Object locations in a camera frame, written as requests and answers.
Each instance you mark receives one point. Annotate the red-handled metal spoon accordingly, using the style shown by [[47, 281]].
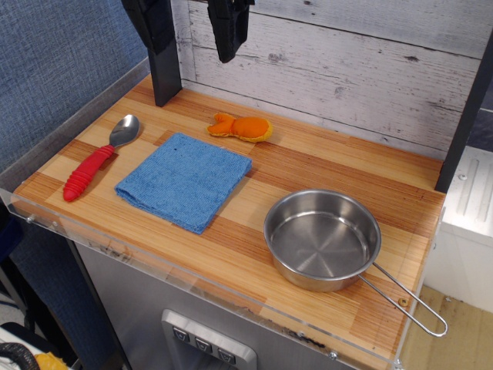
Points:
[[125, 131]]

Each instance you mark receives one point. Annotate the clear acrylic edge guard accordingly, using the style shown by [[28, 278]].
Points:
[[231, 258]]

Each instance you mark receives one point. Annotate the steel pan with wire handle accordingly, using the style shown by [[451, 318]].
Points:
[[324, 241]]

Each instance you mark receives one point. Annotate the orange plush fish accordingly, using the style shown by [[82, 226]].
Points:
[[250, 129]]

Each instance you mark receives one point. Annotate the blue cloth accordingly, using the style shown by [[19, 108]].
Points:
[[185, 181]]

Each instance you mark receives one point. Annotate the yellow and black object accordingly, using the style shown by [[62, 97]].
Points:
[[21, 357]]

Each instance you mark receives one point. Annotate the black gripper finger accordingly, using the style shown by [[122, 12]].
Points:
[[148, 23], [229, 20]]

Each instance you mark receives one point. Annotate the dark grey left post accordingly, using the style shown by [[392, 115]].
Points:
[[163, 56]]

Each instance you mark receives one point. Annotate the silver button control panel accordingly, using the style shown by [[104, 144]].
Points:
[[194, 345]]

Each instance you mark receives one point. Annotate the dark grey right post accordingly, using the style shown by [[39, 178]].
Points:
[[467, 120]]

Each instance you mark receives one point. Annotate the white cabinet at right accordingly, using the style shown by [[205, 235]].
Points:
[[460, 261]]

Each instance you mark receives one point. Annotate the stainless steel cabinet front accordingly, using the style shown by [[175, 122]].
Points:
[[134, 298]]

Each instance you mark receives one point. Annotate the dark grey post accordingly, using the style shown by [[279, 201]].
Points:
[[163, 56], [467, 120]]

